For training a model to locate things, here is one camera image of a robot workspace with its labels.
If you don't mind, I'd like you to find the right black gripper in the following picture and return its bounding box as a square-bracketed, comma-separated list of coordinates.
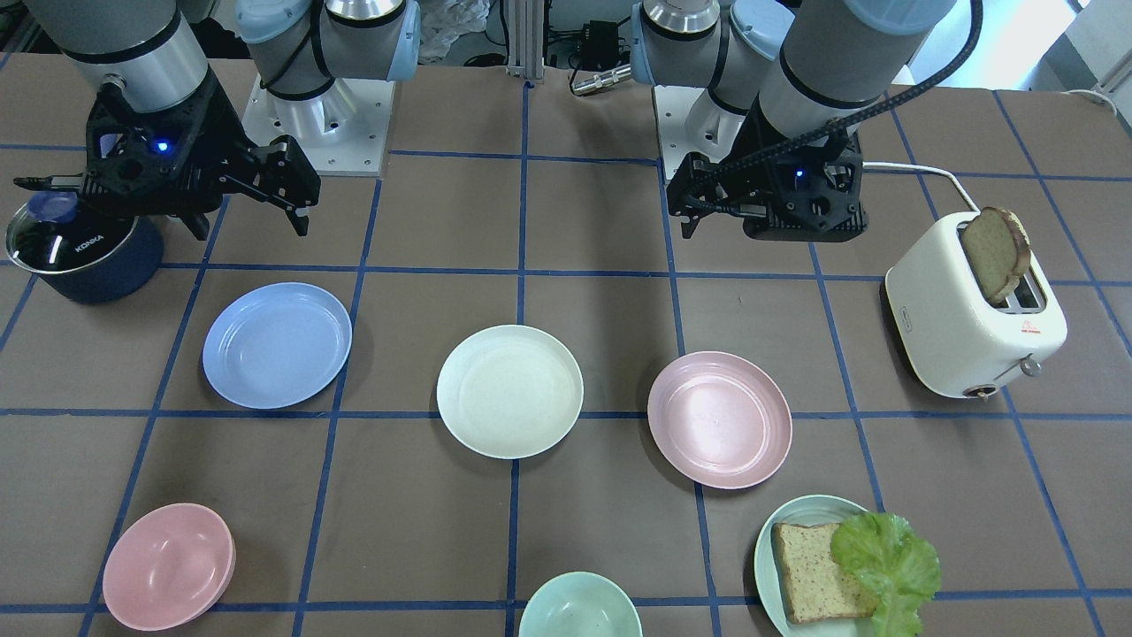
[80, 70, 321, 241]

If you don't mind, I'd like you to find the bread slice in toaster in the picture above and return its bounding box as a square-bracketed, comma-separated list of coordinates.
[960, 206, 1032, 305]

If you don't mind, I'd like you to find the white toaster power cable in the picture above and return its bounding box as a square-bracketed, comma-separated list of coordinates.
[861, 161, 983, 218]

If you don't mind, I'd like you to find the blue plate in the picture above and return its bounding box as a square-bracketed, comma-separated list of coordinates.
[201, 282, 353, 408]

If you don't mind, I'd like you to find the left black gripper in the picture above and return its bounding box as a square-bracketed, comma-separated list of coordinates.
[664, 128, 867, 242]

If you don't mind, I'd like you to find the pink bowl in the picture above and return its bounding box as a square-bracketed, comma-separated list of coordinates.
[103, 503, 237, 632]

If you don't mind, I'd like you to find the white toaster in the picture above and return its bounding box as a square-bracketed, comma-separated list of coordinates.
[883, 212, 1067, 399]

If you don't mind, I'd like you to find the green bowl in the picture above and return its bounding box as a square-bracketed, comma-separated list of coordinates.
[517, 573, 643, 636]

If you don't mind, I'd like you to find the black electronics box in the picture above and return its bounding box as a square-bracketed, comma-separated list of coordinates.
[577, 20, 620, 70]

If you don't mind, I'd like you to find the green plate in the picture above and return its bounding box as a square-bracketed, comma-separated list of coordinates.
[753, 494, 874, 636]

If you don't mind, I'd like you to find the pink plate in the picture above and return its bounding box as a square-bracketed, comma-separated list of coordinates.
[646, 351, 794, 489]

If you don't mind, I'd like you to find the lettuce leaf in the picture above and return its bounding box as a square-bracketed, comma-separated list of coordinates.
[831, 513, 942, 636]

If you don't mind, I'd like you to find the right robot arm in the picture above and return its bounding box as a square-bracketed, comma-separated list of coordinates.
[15, 1, 422, 241]

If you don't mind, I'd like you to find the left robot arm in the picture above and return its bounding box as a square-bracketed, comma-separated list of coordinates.
[631, 1, 970, 242]

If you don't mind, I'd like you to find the bread slice on plate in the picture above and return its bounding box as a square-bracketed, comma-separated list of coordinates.
[773, 523, 878, 625]

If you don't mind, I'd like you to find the aluminium frame post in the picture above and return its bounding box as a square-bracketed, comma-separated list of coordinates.
[499, 1, 547, 86]

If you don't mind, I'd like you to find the cream plate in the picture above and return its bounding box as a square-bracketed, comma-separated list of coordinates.
[436, 324, 584, 459]

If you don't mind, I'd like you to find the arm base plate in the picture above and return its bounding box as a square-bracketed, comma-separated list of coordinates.
[654, 83, 758, 184]
[242, 78, 398, 178]

